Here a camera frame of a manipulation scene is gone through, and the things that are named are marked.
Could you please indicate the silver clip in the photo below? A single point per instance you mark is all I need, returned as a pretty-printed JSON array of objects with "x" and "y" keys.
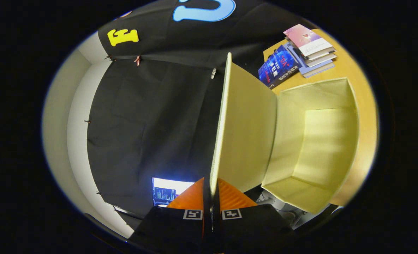
[{"x": 213, "y": 73}]

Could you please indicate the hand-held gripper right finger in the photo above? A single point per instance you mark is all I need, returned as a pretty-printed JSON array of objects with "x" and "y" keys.
[{"x": 251, "y": 222}]

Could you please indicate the pale blue book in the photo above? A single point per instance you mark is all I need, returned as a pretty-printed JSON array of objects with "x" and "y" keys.
[{"x": 316, "y": 70}]

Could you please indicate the dark blue book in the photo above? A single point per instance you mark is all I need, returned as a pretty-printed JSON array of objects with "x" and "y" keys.
[{"x": 278, "y": 67}]

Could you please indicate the white book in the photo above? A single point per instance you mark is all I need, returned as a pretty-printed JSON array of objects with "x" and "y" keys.
[{"x": 322, "y": 58}]

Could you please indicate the computer monitor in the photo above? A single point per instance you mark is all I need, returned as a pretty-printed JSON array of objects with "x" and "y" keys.
[{"x": 168, "y": 192}]

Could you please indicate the pink clip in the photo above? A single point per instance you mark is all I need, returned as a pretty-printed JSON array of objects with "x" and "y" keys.
[{"x": 137, "y": 60}]

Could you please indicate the green fabric storage box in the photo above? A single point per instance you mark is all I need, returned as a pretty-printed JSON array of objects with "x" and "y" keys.
[{"x": 318, "y": 141}]

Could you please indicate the pink cover book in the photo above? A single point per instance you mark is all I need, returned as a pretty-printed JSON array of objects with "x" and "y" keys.
[{"x": 306, "y": 38}]

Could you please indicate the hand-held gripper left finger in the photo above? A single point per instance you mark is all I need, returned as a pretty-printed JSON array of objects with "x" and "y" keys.
[{"x": 173, "y": 225}]

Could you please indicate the black backdrop cloth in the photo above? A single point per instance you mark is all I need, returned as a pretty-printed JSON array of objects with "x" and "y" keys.
[{"x": 149, "y": 120}]

